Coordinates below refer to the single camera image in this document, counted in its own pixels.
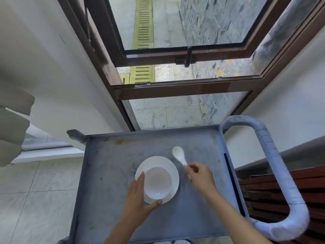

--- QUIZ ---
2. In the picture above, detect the person's right hand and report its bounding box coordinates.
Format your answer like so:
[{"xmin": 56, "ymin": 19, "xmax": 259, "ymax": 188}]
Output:
[{"xmin": 183, "ymin": 162, "xmax": 217, "ymax": 199}]

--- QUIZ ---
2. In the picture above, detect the person's left hand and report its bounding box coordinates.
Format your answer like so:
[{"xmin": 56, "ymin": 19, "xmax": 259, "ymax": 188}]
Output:
[{"xmin": 123, "ymin": 171, "xmax": 163, "ymax": 224}]

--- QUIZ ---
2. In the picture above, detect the white ceramic spoon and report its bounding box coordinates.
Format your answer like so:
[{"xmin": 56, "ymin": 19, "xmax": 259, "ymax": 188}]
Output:
[{"xmin": 172, "ymin": 146, "xmax": 190, "ymax": 167}]

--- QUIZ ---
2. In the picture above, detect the white ceramic bowl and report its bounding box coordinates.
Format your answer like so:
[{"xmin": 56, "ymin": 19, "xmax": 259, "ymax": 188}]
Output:
[{"xmin": 144, "ymin": 167, "xmax": 173, "ymax": 200}]

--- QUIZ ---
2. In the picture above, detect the person's left forearm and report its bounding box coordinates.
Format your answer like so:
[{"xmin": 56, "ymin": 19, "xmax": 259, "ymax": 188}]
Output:
[{"xmin": 105, "ymin": 216, "xmax": 144, "ymax": 244}]

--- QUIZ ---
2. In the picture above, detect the person's right forearm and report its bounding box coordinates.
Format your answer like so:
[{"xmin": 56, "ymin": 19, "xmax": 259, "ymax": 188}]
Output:
[{"xmin": 204, "ymin": 187, "xmax": 273, "ymax": 244}]

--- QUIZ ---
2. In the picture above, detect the white ceramic plate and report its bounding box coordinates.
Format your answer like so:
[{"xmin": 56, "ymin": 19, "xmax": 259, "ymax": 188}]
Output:
[{"xmin": 135, "ymin": 156, "xmax": 180, "ymax": 205}]

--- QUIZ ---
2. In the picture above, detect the grey metal cart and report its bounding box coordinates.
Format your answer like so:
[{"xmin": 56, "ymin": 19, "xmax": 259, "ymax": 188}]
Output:
[{"xmin": 57, "ymin": 124, "xmax": 252, "ymax": 244}]

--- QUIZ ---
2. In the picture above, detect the red wooden slatted bench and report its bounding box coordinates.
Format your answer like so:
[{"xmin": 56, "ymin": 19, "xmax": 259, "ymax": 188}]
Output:
[{"xmin": 239, "ymin": 166, "xmax": 325, "ymax": 244}]

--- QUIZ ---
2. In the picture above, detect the brown open window sash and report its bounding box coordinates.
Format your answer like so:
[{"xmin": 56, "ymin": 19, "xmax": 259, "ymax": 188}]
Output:
[{"xmin": 83, "ymin": 0, "xmax": 296, "ymax": 68}]

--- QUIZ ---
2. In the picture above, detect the yellow drain grate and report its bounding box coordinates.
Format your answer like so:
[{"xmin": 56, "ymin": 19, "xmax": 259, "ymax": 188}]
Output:
[{"xmin": 119, "ymin": 0, "xmax": 156, "ymax": 85}]

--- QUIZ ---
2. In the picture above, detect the beige curtain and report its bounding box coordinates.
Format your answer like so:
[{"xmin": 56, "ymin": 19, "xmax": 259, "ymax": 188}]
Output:
[{"xmin": 0, "ymin": 70, "xmax": 35, "ymax": 168}]

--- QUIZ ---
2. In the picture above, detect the brown window frame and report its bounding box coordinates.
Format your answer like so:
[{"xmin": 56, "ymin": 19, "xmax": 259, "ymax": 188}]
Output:
[{"xmin": 56, "ymin": 0, "xmax": 325, "ymax": 132}]

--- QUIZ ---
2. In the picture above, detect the grey wrapped cart handle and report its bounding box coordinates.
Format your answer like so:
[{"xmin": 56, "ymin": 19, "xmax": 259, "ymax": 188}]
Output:
[{"xmin": 219, "ymin": 115, "xmax": 311, "ymax": 242}]

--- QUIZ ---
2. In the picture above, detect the dark window handle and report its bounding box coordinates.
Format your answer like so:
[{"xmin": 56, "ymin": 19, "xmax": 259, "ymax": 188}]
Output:
[{"xmin": 175, "ymin": 46, "xmax": 197, "ymax": 68}]

